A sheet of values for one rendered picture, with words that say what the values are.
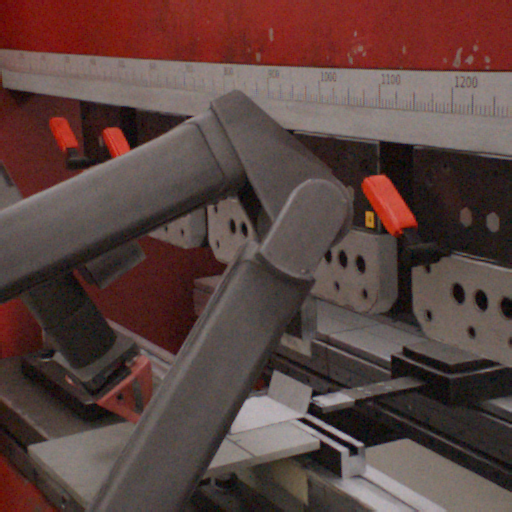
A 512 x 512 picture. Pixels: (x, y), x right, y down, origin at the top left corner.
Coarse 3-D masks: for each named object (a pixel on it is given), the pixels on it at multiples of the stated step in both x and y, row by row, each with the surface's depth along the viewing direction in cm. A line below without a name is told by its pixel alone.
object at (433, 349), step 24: (408, 360) 145; (432, 360) 142; (456, 360) 141; (480, 360) 141; (384, 384) 142; (408, 384) 142; (432, 384) 141; (456, 384) 139; (480, 384) 140; (504, 384) 142; (336, 408) 136
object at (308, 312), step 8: (312, 296) 128; (304, 304) 128; (312, 304) 128; (304, 312) 128; (312, 312) 128; (296, 320) 129; (304, 320) 128; (312, 320) 128; (288, 328) 131; (296, 328) 129; (304, 328) 128; (312, 328) 129; (288, 336) 133; (296, 336) 129; (304, 336) 128; (312, 336) 129; (288, 344) 133; (296, 344) 131; (304, 344) 130; (304, 352) 130
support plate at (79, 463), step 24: (96, 432) 132; (120, 432) 132; (264, 432) 129; (288, 432) 129; (48, 456) 126; (72, 456) 126; (96, 456) 125; (216, 456) 123; (240, 456) 123; (264, 456) 123; (288, 456) 125; (72, 480) 120; (96, 480) 119
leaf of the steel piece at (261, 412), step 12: (264, 396) 140; (252, 408) 136; (264, 408) 136; (276, 408) 136; (288, 408) 136; (240, 420) 133; (252, 420) 133; (264, 420) 132; (276, 420) 132; (288, 420) 132; (228, 432) 129; (240, 432) 129
